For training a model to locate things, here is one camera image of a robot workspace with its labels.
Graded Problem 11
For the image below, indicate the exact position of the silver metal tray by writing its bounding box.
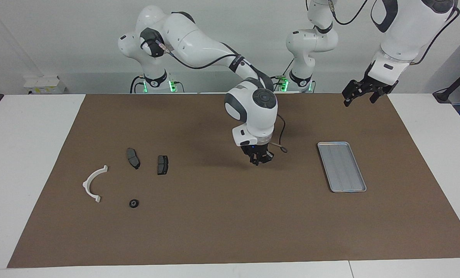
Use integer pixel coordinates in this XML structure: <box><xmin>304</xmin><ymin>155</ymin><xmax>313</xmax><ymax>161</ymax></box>
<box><xmin>317</xmin><ymin>142</ymin><xmax>367</xmax><ymax>193</ymax></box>

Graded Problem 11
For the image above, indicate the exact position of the brown table mat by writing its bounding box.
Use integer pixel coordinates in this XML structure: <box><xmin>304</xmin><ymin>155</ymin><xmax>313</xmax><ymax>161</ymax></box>
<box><xmin>7</xmin><ymin>93</ymin><xmax>460</xmax><ymax>268</ymax></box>

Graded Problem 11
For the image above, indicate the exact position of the black stand with pole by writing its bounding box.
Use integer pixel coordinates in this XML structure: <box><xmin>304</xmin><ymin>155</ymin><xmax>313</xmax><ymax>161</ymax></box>
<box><xmin>433</xmin><ymin>61</ymin><xmax>460</xmax><ymax>104</ymax></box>

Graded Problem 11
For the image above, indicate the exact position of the tapered dark grey brake pad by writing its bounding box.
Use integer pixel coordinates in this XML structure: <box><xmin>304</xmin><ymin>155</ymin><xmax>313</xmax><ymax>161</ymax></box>
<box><xmin>127</xmin><ymin>148</ymin><xmax>141</xmax><ymax>170</ymax></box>

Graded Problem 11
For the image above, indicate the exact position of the white cardboard box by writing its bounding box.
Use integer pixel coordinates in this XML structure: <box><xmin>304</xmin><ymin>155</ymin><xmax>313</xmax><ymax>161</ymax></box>
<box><xmin>23</xmin><ymin>75</ymin><xmax>67</xmax><ymax>95</ymax></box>

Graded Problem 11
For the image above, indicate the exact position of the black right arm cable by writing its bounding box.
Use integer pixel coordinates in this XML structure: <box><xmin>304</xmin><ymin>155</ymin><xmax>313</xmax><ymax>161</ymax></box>
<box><xmin>157</xmin><ymin>39</ymin><xmax>289</xmax><ymax>154</ymax></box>

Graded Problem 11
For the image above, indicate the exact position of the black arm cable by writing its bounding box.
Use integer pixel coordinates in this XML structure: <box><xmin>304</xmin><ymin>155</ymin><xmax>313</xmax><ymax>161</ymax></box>
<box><xmin>328</xmin><ymin>0</ymin><xmax>460</xmax><ymax>66</ymax></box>
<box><xmin>157</xmin><ymin>39</ymin><xmax>289</xmax><ymax>154</ymax></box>

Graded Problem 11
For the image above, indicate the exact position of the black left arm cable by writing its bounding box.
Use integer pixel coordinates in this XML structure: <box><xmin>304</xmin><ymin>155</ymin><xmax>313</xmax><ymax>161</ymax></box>
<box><xmin>328</xmin><ymin>0</ymin><xmax>460</xmax><ymax>66</ymax></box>

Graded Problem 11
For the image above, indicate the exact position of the black left base cable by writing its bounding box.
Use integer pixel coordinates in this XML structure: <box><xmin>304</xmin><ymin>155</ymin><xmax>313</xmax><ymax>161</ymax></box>
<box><xmin>258</xmin><ymin>58</ymin><xmax>294</xmax><ymax>92</ymax></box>

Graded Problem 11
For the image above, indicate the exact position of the black base cable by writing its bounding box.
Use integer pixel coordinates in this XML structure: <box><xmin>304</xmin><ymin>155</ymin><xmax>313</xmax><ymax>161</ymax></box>
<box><xmin>129</xmin><ymin>75</ymin><xmax>144</xmax><ymax>94</ymax></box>
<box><xmin>258</xmin><ymin>58</ymin><xmax>294</xmax><ymax>92</ymax></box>

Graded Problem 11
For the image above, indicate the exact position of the black right base cable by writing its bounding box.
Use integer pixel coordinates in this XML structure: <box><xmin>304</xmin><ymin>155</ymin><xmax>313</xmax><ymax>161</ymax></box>
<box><xmin>129</xmin><ymin>75</ymin><xmax>144</xmax><ymax>94</ymax></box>

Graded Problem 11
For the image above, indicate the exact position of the white semicircular plastic bracket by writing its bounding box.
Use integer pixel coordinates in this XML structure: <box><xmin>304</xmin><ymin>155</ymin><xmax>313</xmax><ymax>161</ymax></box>
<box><xmin>83</xmin><ymin>165</ymin><xmax>109</xmax><ymax>203</ymax></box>

